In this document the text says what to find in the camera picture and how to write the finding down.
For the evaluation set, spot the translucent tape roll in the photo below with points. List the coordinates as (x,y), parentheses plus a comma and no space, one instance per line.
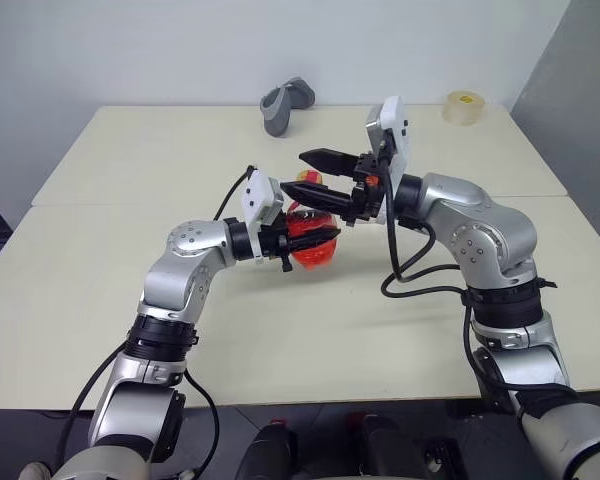
(464,107)

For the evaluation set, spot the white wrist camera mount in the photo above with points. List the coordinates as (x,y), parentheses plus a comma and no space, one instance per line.
(397,130)
(260,192)

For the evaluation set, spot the grey fabric object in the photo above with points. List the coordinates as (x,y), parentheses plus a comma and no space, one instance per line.
(277,112)

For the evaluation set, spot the clear plastic bottle red drink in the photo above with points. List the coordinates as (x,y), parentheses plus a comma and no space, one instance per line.
(315,259)

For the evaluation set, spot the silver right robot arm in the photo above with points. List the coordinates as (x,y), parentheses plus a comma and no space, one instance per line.
(480,225)

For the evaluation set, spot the grey partition panel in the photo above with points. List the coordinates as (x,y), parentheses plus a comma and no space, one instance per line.
(580,100)

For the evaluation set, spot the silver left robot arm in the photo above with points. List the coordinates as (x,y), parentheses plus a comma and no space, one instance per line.
(180,280)

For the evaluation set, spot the brown shoe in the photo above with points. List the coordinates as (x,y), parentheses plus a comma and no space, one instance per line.
(35,471)

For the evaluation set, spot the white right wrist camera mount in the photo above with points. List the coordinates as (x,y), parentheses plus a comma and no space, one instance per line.
(397,130)

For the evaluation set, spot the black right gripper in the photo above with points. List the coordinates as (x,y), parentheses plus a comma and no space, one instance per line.
(365,200)

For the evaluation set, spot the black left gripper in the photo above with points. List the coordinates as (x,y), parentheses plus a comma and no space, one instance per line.
(272,242)

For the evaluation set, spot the black rounded shape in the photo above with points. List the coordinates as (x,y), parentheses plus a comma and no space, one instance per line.
(380,447)
(270,452)

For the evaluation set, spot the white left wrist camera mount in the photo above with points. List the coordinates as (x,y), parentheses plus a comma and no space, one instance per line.
(260,192)

